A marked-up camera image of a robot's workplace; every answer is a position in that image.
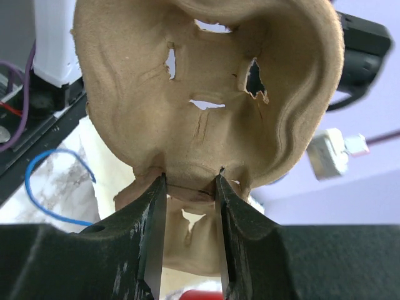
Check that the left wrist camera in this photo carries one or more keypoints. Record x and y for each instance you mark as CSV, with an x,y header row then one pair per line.
x,y
329,152

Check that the red plastic straw holder cup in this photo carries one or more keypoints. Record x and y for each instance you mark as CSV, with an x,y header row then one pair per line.
x,y
195,294

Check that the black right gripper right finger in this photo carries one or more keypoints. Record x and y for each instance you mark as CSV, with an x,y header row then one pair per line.
x,y
260,259

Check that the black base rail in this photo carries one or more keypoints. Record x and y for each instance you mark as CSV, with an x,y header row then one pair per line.
x,y
53,114

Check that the checkered paper takeout bag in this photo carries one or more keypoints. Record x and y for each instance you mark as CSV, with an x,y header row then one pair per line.
x,y
63,185

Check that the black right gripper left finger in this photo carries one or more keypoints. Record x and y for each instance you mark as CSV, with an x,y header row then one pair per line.
x,y
120,257

